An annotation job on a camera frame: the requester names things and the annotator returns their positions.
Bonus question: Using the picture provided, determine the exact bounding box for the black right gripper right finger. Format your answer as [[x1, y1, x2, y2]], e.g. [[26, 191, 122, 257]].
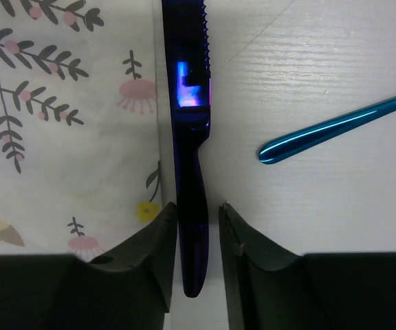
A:
[[219, 203, 396, 329]]

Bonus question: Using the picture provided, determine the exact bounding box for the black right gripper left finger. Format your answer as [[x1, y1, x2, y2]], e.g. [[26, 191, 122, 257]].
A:
[[0, 203, 177, 329]]

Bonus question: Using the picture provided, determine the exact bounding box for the floral patterned cloth placemat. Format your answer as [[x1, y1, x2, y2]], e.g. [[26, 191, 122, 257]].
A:
[[0, 1, 161, 261]]

